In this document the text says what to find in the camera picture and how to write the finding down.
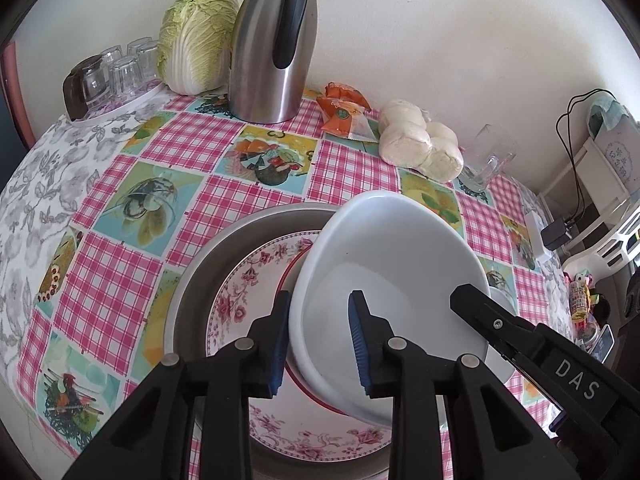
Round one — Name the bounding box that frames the grey floral cloth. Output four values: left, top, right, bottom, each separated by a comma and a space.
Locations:
0, 92, 171, 376

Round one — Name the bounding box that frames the orange snack packet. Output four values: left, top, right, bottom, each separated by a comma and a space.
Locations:
320, 102, 379, 143
322, 82, 372, 111

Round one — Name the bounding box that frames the black charger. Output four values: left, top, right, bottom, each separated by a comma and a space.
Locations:
542, 217, 576, 251

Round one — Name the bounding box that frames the stainless steel thermos jug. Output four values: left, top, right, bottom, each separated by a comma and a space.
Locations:
227, 0, 321, 124

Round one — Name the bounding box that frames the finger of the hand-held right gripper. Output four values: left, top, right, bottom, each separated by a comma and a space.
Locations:
450, 284, 546, 361
502, 352, 568, 423

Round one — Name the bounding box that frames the pink checked tablecloth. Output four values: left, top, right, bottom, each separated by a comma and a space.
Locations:
15, 92, 576, 480

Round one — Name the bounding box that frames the white square bowl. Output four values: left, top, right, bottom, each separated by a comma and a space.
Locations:
290, 190, 492, 428

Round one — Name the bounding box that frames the white plastic rack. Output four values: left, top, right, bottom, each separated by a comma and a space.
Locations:
540, 137, 640, 281

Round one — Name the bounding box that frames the colourful small bottle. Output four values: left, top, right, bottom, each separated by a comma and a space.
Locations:
570, 272, 601, 321

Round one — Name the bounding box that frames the white power strip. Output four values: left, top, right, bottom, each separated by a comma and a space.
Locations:
525, 210, 551, 261

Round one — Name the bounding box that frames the stainless steel basin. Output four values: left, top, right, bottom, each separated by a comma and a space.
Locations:
162, 203, 401, 480

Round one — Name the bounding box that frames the clear glass mug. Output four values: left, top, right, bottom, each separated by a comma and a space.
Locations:
457, 124, 521, 193

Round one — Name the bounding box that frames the white floral tray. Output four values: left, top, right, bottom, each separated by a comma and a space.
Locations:
67, 80, 166, 123

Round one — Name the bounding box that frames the napa cabbage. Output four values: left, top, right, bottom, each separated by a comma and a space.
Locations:
157, 0, 241, 96

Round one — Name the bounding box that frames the pink board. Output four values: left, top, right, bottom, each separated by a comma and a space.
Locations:
0, 45, 36, 146

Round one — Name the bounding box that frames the teal cloth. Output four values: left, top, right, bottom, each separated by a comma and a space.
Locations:
587, 97, 626, 133

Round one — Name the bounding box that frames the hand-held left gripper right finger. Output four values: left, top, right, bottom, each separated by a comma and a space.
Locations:
348, 290, 566, 480

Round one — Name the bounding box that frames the black cable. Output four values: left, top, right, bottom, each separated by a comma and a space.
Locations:
556, 88, 618, 221

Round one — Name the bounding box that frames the bag of steamed buns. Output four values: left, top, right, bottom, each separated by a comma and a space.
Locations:
377, 98, 466, 183

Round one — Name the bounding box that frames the pink floral round plate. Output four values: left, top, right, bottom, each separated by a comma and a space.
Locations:
204, 231, 396, 461

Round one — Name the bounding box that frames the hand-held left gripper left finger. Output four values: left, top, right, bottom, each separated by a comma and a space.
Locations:
62, 290, 292, 480

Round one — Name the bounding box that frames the white printed card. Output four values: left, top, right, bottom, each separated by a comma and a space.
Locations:
597, 110, 640, 186

